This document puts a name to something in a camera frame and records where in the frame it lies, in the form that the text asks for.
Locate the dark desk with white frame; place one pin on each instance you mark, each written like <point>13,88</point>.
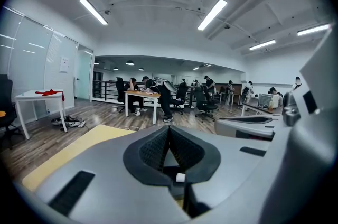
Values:
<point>257,108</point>

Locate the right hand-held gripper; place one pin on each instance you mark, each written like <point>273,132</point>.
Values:
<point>303,154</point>

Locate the dome security camera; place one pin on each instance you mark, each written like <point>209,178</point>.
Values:
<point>107,12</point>
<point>227,26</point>

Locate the grey backpack rig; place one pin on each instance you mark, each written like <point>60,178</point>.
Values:
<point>169,85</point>

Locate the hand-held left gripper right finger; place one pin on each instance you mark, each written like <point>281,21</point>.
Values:
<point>195,159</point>

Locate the orange item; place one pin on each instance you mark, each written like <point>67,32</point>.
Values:
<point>2,113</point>

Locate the black office chair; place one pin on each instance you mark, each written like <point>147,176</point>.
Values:
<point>120,91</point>
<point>6,106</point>
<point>180,96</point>
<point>203,104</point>

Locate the red cloth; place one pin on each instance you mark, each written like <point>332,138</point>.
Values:
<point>50,92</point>

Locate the black metal railing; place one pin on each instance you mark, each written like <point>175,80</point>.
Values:
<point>104,90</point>

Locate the yellow bottle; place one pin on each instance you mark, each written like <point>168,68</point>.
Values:
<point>271,104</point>

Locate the wooden table with white legs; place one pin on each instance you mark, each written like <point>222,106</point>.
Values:
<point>144,94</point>

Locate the long ceiling light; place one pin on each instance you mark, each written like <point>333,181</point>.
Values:
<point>313,29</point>
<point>212,14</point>
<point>262,44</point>
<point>93,10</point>

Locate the white paper notice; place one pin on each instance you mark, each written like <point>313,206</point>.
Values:
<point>64,64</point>

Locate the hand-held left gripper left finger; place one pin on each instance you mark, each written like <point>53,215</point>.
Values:
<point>144,162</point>

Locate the white box appliance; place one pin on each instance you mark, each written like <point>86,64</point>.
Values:
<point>267,100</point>

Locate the glass door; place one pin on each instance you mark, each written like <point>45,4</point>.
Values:
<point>84,75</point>

